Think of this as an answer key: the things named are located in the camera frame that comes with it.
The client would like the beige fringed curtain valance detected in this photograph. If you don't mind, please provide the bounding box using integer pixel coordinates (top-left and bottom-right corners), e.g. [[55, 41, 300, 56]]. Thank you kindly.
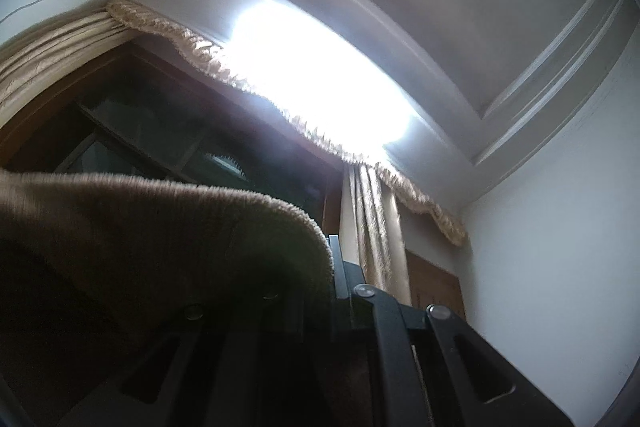
[[106, 0, 468, 248]]

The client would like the brown fleece garment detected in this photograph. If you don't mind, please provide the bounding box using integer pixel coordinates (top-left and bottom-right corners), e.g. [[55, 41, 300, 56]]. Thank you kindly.
[[0, 169, 376, 427]]

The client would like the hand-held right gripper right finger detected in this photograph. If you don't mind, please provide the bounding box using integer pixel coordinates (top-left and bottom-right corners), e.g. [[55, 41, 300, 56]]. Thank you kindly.
[[327, 234, 576, 427]]

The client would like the wooden door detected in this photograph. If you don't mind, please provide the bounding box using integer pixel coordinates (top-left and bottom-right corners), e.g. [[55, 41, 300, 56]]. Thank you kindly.
[[405, 249, 466, 323]]

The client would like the wooden window frame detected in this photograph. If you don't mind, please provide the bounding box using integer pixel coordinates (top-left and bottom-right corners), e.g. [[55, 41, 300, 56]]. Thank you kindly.
[[0, 42, 346, 238]]

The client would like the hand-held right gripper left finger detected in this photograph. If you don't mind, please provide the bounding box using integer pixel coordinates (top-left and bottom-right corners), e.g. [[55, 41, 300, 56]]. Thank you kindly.
[[57, 292, 326, 427]]

